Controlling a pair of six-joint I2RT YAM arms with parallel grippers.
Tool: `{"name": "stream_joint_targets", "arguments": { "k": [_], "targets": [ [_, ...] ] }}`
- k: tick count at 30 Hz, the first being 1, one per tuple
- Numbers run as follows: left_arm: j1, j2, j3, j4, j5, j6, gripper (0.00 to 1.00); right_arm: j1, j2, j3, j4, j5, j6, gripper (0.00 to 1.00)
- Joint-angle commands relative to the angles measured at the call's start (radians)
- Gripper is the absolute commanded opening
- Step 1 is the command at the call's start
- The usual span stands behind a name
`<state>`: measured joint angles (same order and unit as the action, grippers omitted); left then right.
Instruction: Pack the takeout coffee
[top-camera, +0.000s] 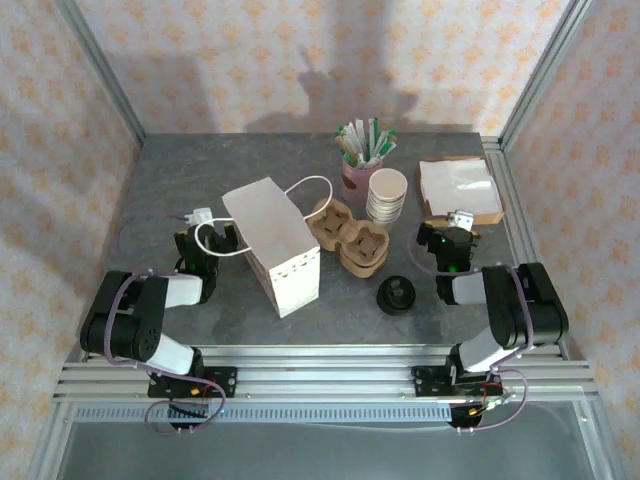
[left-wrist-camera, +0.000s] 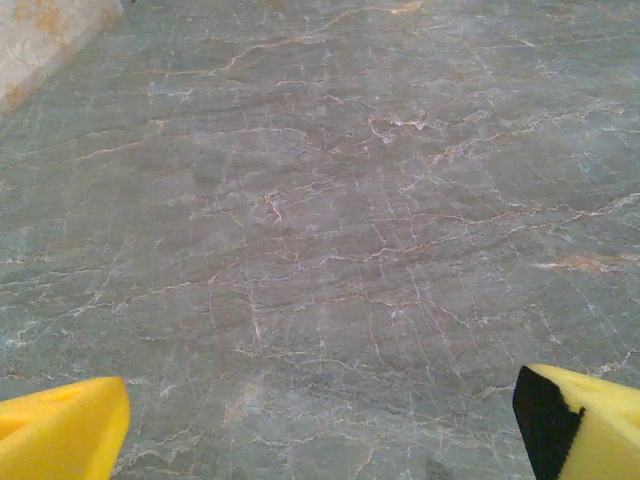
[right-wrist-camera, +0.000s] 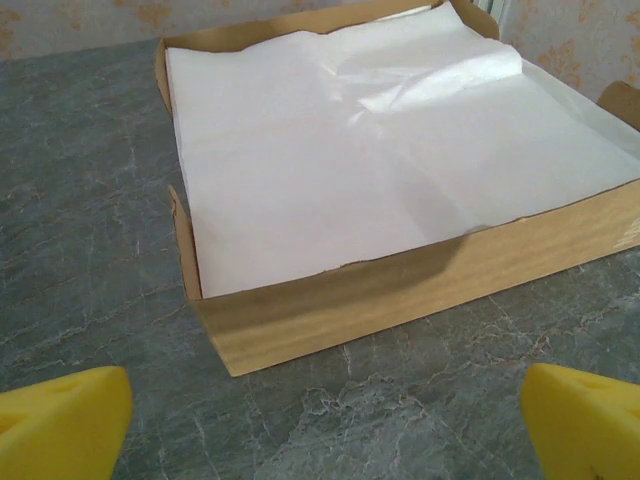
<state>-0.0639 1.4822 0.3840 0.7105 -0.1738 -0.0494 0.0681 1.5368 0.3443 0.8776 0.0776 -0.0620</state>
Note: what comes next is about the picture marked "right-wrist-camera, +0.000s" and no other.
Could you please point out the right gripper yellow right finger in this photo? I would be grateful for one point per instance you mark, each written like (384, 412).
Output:
(590, 430)

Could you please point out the white paper napkins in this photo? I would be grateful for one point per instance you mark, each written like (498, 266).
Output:
(325, 175)

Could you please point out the brown cardboard napkin box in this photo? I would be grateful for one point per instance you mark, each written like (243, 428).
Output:
(350, 310)

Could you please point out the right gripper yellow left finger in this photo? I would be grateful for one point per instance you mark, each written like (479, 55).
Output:
(60, 430)

